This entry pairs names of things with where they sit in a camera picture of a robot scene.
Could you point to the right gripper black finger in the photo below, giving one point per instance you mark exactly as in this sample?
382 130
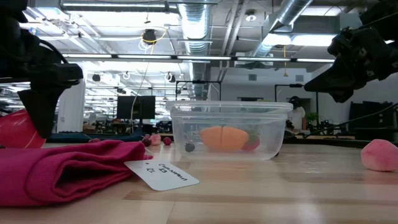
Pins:
343 96
335 79

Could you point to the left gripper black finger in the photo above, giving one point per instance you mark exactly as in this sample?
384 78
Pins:
42 115

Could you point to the red toy bell pepper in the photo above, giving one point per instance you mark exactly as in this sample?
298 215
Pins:
12 130

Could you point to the pink toy peach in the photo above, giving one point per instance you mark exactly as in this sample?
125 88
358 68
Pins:
379 155

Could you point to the red toy strawberry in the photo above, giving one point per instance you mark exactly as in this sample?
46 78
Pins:
253 144

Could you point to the red toy cherry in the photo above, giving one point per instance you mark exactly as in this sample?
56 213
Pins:
167 141
146 142

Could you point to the small pink toy fruit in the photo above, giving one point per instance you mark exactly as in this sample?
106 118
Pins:
155 140

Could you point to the orange toy fruit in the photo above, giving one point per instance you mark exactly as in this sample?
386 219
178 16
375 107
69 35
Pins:
224 138

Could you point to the clear plastic tupperware container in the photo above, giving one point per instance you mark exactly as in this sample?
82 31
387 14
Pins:
192 118

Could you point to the dark purple toy berry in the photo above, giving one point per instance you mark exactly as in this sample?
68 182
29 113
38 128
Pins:
190 147

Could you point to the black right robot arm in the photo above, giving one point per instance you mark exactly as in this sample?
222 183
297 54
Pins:
382 15

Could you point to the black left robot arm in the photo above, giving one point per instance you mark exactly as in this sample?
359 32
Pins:
15 46

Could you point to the white building pillar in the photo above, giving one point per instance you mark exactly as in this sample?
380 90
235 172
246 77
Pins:
73 118

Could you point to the green succulent plant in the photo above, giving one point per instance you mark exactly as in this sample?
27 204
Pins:
312 117

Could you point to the black cabinet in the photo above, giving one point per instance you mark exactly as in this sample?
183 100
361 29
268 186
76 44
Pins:
373 121

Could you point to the person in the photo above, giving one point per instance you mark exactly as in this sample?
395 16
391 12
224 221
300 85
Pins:
298 116

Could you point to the dark blue folded cloth napkin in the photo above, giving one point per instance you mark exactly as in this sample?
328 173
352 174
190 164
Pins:
93 137

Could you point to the magenta folded cloth napkin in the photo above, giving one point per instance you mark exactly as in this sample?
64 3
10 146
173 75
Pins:
62 174

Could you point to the black computer monitor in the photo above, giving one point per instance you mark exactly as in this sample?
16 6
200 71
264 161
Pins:
124 107

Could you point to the white paper tag, long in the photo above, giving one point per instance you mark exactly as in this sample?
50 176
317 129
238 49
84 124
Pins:
161 177

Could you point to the horizontal light bar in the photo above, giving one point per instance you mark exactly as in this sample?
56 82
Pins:
202 58

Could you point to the black metal frame, tall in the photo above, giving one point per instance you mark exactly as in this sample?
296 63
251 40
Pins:
295 85

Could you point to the black table edge rail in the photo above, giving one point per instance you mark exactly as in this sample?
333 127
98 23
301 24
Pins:
326 142

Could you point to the silver slanted ceiling duct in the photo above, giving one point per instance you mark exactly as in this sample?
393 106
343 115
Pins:
289 12

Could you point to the black overhead camera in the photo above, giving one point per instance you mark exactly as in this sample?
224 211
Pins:
149 35

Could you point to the black metal frame, wide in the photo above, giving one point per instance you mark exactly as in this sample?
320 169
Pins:
199 81

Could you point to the silver vertical ceiling duct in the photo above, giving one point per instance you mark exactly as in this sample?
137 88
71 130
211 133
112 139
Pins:
195 25

